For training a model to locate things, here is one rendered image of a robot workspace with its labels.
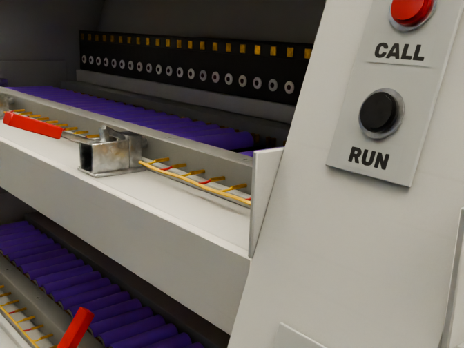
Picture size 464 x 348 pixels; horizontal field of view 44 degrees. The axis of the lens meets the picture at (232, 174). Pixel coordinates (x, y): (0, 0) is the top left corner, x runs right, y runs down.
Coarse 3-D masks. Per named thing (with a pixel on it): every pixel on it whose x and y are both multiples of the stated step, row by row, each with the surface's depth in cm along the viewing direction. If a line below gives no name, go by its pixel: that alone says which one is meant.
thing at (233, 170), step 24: (24, 96) 61; (48, 120) 55; (72, 120) 51; (96, 120) 48; (120, 120) 48; (168, 144) 40; (192, 144) 39; (168, 168) 38; (192, 168) 38; (216, 168) 36; (240, 168) 34; (216, 192) 34
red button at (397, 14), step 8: (400, 0) 22; (408, 0) 22; (416, 0) 22; (424, 0) 21; (392, 8) 22; (400, 8) 22; (408, 8) 22; (416, 8) 21; (424, 8) 21; (392, 16) 22; (400, 16) 22; (408, 16) 22; (416, 16) 22; (424, 16) 22; (400, 24) 22; (408, 24) 22
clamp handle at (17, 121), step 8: (8, 112) 36; (8, 120) 35; (16, 120) 35; (24, 120) 36; (32, 120) 36; (24, 128) 36; (32, 128) 36; (40, 128) 36; (48, 128) 37; (56, 128) 37; (104, 128) 40; (48, 136) 37; (56, 136) 37; (64, 136) 38; (72, 136) 38; (80, 136) 38; (104, 136) 40; (88, 144) 39
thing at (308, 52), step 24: (96, 48) 75; (120, 48) 71; (144, 48) 66; (168, 48) 63; (192, 48) 59; (216, 48) 56; (240, 48) 53; (264, 48) 51; (288, 48) 49; (312, 48) 47; (120, 72) 71; (144, 72) 67; (240, 72) 54; (264, 72) 52; (288, 72) 50; (264, 96) 52; (288, 96) 50
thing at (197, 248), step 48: (192, 96) 60; (240, 96) 55; (0, 144) 50; (48, 144) 49; (48, 192) 43; (96, 192) 37; (144, 192) 36; (192, 192) 36; (96, 240) 38; (144, 240) 33; (192, 240) 29; (240, 240) 28; (192, 288) 30; (240, 288) 27
